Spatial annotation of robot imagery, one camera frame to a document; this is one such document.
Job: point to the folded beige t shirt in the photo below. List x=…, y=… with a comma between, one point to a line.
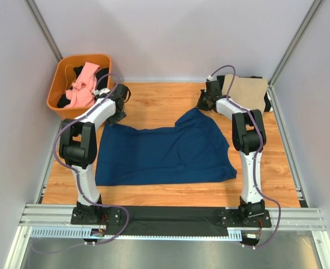
x=248, y=92

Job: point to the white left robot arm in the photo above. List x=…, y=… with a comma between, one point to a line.
x=78, y=151

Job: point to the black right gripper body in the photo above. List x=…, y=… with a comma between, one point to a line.
x=202, y=103

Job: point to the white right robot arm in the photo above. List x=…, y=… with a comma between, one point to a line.
x=249, y=137

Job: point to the aluminium corner post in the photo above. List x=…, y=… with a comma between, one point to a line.
x=300, y=32
x=42, y=25

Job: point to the left aluminium corner post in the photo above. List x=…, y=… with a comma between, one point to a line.
x=42, y=25

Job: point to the right aluminium corner post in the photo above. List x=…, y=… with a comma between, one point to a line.
x=300, y=32

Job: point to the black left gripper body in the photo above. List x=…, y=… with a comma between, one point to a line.
x=119, y=115

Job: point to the black garment in basket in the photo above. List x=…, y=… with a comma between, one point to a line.
x=102, y=82

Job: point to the pink t shirt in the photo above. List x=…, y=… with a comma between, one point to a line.
x=82, y=88

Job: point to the folded black t shirt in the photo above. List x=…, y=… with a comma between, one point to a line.
x=267, y=103

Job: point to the orange plastic laundry basket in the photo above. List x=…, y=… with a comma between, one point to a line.
x=65, y=75

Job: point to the aluminium front rail frame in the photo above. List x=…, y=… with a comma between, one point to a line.
x=54, y=221

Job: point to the blue printed t shirt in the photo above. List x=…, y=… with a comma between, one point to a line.
x=194, y=150

